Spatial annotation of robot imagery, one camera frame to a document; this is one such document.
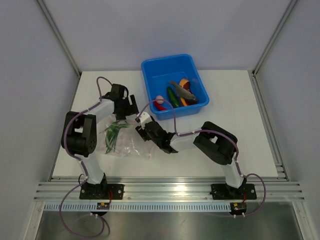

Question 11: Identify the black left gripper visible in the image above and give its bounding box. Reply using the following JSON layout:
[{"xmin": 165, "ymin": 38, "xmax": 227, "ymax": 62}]
[{"xmin": 115, "ymin": 95, "xmax": 139, "ymax": 121}]

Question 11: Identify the red fake chili pepper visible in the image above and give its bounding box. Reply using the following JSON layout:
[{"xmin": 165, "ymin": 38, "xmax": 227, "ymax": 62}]
[{"xmin": 154, "ymin": 100, "xmax": 167, "ymax": 111}]

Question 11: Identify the fake green onion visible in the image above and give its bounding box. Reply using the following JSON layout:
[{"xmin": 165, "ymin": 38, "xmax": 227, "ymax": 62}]
[{"xmin": 100, "ymin": 120, "xmax": 134, "ymax": 157}]

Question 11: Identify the fake egg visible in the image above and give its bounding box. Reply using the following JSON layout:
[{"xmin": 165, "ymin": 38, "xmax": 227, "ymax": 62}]
[{"xmin": 156, "ymin": 95, "xmax": 164, "ymax": 105}]

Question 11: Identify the clear zip top bag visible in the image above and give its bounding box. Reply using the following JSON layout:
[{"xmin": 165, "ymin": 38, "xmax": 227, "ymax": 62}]
[{"xmin": 96, "ymin": 115, "xmax": 154, "ymax": 160}]

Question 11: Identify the fake green cucumber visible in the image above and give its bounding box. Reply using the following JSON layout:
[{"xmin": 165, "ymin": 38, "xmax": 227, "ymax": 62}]
[{"xmin": 166, "ymin": 86, "xmax": 181, "ymax": 108}]

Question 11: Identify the grey fake fish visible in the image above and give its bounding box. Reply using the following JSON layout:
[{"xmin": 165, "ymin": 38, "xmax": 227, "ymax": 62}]
[{"xmin": 168, "ymin": 80, "xmax": 199, "ymax": 104}]

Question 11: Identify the fake steak slice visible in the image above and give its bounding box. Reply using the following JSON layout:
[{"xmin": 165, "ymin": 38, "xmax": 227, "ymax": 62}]
[{"xmin": 179, "ymin": 78, "xmax": 194, "ymax": 107}]

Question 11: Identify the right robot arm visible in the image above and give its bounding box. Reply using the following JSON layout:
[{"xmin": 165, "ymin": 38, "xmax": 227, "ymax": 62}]
[{"xmin": 135, "ymin": 120, "xmax": 247, "ymax": 199}]

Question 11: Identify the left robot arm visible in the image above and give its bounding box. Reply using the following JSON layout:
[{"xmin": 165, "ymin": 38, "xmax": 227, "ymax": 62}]
[{"xmin": 61, "ymin": 84, "xmax": 139, "ymax": 199}]

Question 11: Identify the blue plastic bin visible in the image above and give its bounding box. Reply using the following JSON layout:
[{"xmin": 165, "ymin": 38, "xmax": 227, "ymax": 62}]
[{"xmin": 141, "ymin": 54, "xmax": 210, "ymax": 118}]

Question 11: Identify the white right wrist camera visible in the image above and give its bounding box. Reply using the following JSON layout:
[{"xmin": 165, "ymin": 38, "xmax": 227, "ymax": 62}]
[{"xmin": 135, "ymin": 111, "xmax": 153, "ymax": 129}]

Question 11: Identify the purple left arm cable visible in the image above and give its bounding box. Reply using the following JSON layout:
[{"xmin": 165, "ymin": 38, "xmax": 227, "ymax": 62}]
[{"xmin": 63, "ymin": 76, "xmax": 115, "ymax": 181}]

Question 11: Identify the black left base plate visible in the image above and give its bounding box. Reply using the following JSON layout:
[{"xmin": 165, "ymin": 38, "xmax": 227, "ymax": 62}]
[{"xmin": 79, "ymin": 183, "xmax": 125, "ymax": 200}]

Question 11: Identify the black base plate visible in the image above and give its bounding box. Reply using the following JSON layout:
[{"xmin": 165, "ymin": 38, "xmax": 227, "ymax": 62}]
[
  {"xmin": 79, "ymin": 183, "xmax": 125, "ymax": 200},
  {"xmin": 210, "ymin": 183, "xmax": 257, "ymax": 200}
]

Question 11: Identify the left aluminium frame post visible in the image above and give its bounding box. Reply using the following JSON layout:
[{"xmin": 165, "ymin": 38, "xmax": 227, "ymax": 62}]
[{"xmin": 35, "ymin": 0, "xmax": 82, "ymax": 79}]

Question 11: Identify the aluminium frame post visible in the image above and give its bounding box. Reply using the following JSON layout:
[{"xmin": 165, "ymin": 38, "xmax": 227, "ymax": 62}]
[
  {"xmin": 252, "ymin": 0, "xmax": 300, "ymax": 77},
  {"xmin": 35, "ymin": 0, "xmax": 82, "ymax": 79}
]

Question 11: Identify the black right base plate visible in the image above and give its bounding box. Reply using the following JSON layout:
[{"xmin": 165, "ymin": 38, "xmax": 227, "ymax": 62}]
[{"xmin": 210, "ymin": 183, "xmax": 257, "ymax": 200}]

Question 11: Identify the aluminium mounting rail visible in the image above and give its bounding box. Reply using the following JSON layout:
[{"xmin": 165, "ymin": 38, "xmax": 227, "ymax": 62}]
[{"xmin": 34, "ymin": 177, "xmax": 305, "ymax": 202}]

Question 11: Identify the white slotted cable duct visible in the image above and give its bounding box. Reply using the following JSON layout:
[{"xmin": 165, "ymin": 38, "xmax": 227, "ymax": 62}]
[{"xmin": 44, "ymin": 202, "xmax": 231, "ymax": 213}]

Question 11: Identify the right aluminium frame post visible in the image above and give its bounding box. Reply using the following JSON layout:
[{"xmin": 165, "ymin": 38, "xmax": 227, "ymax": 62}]
[{"xmin": 252, "ymin": 0, "xmax": 300, "ymax": 77}]

